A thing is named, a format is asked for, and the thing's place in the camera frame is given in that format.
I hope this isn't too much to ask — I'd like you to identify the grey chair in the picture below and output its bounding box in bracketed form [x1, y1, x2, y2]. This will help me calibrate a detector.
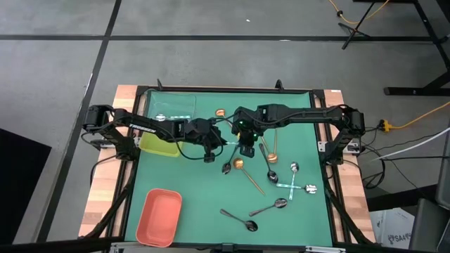
[409, 197, 450, 253]

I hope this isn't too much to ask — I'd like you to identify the green table mat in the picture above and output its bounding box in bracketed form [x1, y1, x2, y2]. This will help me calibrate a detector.
[124, 89, 334, 247]

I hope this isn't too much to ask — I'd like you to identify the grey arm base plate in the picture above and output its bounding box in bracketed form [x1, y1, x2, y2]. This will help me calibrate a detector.
[317, 139, 362, 155]

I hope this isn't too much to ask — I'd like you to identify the black spoon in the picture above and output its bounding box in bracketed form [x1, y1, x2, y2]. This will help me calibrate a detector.
[258, 143, 279, 185]
[219, 208, 259, 233]

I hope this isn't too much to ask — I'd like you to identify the yellow plastic bin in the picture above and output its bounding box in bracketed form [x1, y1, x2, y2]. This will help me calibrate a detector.
[139, 131, 184, 158]

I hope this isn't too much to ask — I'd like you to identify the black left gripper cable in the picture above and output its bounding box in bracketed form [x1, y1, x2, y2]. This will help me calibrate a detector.
[174, 138, 226, 162]

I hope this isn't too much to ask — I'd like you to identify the white cable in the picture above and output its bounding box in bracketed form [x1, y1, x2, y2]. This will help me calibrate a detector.
[371, 126, 450, 162]

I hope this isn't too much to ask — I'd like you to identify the black table frame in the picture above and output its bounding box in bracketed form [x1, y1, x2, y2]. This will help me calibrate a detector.
[79, 84, 375, 252]

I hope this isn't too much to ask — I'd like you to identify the black floor cable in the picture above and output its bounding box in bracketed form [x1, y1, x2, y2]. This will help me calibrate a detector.
[360, 131, 450, 190]

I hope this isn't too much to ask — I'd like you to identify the silver metal spoon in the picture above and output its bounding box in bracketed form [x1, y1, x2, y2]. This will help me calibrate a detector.
[248, 197, 288, 217]

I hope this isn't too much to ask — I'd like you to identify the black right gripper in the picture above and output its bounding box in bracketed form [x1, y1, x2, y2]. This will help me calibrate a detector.
[232, 106, 264, 147]

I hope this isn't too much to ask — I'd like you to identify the black tripod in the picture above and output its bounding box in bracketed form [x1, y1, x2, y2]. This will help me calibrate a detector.
[337, 0, 374, 51]

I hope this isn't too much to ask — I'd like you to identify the black metal stand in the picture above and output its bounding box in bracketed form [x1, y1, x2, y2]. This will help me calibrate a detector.
[352, 0, 450, 96]

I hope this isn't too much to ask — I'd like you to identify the yellow extension cord with plug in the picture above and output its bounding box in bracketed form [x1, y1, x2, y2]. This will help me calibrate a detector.
[378, 100, 450, 131]

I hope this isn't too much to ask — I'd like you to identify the wooden table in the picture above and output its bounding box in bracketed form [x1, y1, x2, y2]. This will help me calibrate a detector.
[77, 84, 378, 247]

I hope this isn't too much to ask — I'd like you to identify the clear plastic bin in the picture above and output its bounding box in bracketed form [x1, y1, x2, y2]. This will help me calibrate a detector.
[146, 90, 197, 122]

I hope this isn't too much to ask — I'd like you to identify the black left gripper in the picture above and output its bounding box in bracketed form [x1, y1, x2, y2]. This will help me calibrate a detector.
[185, 118, 228, 155]

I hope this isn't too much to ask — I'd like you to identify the white cardboard box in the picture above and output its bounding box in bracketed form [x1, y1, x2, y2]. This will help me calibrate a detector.
[368, 207, 416, 251]

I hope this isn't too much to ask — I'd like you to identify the orange plastic bin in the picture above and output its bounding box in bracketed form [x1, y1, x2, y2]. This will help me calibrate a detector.
[135, 188, 183, 248]

